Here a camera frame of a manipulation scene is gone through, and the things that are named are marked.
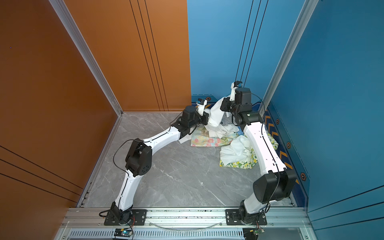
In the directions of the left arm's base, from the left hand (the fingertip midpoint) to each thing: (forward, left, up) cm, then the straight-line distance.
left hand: (212, 110), depth 89 cm
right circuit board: (-58, -18, -24) cm, 65 cm away
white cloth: (-10, -3, -1) cm, 11 cm away
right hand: (-4, -4, +12) cm, 13 cm away
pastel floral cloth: (-4, +7, -22) cm, 23 cm away
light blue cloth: (0, -22, -21) cm, 30 cm away
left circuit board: (-58, +44, -26) cm, 77 cm away
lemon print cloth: (-22, -25, -19) cm, 38 cm away
